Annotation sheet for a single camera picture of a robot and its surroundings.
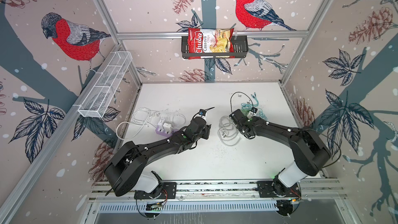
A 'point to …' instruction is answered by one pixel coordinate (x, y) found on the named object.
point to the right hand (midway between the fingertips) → (242, 127)
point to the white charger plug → (167, 126)
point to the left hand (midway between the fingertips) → (208, 126)
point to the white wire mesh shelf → (97, 100)
